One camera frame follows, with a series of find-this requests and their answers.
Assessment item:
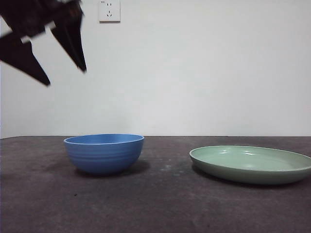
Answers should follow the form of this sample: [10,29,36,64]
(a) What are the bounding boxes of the green round plate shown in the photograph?
[189,145,311,185]

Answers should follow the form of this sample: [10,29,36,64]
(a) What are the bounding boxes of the white wall socket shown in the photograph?
[99,0,121,24]

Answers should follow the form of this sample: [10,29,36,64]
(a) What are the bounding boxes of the blue ribbed bowl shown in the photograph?
[63,133,145,175]

